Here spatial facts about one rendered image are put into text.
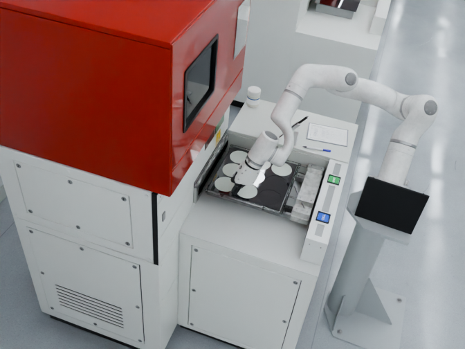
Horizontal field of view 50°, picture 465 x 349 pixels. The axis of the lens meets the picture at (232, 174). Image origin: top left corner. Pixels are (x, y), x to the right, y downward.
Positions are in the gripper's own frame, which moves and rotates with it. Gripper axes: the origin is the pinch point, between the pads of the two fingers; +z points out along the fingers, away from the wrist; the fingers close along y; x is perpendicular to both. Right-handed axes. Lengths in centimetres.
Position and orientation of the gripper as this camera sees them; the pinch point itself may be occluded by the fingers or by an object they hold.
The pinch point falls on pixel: (235, 189)
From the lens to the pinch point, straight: 226.2
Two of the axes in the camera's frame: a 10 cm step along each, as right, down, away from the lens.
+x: -3.3, -6.5, 6.9
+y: 8.2, 1.7, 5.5
